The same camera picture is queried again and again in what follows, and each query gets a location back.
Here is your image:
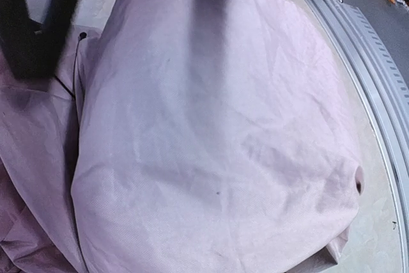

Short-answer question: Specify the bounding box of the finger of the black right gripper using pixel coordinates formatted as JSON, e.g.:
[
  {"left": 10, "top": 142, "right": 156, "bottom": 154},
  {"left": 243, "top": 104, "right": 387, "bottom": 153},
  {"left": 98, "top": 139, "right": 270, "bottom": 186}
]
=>
[{"left": 1, "top": 0, "right": 78, "bottom": 80}]

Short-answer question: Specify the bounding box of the pink and black folding umbrella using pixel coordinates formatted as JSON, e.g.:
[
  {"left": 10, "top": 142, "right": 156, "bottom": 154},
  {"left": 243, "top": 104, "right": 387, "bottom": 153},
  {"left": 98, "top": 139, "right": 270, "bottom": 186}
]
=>
[{"left": 1, "top": 0, "right": 363, "bottom": 272}]

